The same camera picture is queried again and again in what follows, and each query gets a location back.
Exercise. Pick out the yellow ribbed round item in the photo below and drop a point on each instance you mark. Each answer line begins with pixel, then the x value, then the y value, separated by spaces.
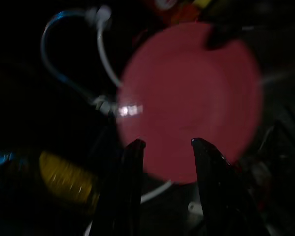
pixel 66 179

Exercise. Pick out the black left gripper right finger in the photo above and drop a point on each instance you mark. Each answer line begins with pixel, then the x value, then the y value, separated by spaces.
pixel 218 191

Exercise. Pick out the pink round plate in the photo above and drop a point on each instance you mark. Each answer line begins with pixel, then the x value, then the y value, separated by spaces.
pixel 186 93

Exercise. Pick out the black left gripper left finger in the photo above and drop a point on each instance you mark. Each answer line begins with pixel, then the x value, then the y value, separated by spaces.
pixel 124 186

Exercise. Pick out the dark blue item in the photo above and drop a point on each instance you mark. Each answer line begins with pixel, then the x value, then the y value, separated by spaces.
pixel 0 157

